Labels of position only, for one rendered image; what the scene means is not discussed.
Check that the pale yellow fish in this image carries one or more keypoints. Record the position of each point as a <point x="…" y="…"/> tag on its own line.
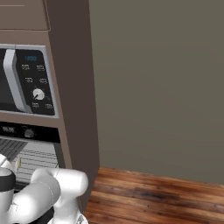
<point x="18" y="163"/>

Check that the grey oven knob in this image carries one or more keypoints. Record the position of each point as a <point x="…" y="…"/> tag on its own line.
<point x="28" y="133"/>

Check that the white microwave dial knob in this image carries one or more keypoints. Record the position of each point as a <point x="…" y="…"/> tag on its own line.
<point x="38" y="94"/>

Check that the black and silver microwave oven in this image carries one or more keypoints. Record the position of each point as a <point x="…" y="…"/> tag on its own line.
<point x="32" y="81"/>

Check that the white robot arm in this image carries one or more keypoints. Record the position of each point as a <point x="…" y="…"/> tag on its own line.
<point x="43" y="189"/>

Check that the brown tall cabinet housing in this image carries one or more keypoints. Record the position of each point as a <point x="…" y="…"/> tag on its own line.
<point x="73" y="87"/>

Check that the brown cupboard door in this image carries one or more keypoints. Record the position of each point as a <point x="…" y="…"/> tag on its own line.
<point x="23" y="14"/>

